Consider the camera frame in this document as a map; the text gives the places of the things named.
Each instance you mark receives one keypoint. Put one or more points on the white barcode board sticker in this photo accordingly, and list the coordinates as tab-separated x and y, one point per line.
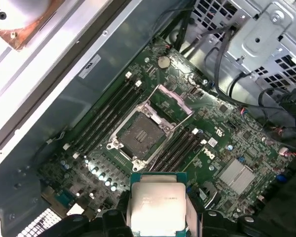
212	142

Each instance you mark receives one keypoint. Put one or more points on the silver internal USB port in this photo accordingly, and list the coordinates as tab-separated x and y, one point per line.
194	90

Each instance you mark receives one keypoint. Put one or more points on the finned voltage regulator heatsink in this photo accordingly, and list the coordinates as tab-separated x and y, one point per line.
74	209

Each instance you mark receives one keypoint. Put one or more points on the black plastic shroud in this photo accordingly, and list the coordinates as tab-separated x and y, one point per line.
291	197

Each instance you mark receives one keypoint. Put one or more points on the black open PC case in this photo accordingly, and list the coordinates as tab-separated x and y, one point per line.
101	61

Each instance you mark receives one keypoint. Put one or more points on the metal socket cover frame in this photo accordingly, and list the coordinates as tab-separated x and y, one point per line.
175	95

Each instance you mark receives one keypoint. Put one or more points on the green motherboard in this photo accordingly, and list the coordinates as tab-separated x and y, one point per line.
236	123

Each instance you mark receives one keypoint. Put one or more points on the square brown base plate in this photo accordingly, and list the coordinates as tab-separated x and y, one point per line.
32	34

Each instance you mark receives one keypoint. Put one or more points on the silver coin cell battery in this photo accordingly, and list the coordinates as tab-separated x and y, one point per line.
164	61

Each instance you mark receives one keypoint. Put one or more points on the silver finned chipset heatsink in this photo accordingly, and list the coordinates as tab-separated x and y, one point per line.
236	175

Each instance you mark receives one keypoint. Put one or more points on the blue rear port connector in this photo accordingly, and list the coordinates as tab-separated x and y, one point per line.
64	197

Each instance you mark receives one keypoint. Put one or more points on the silver drive cage bracket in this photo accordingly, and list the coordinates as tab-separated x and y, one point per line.
259	39

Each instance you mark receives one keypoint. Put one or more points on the CPU socket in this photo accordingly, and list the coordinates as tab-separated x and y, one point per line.
138	133

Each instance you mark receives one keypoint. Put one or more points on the blue-top cylindrical capacitor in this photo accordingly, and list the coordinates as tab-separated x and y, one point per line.
107	182
64	164
95	169
101	176
86	161
113	186
229	147

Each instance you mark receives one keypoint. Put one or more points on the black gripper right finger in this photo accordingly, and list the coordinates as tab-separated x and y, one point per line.
224	227

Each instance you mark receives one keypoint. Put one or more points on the silver CPU chip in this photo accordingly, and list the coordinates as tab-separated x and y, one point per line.
158	197

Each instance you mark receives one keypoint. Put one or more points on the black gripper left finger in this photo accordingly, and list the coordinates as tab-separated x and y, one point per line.
108	222

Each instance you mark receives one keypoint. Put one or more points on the white case wall sticker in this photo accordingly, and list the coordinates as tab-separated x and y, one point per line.
90	66

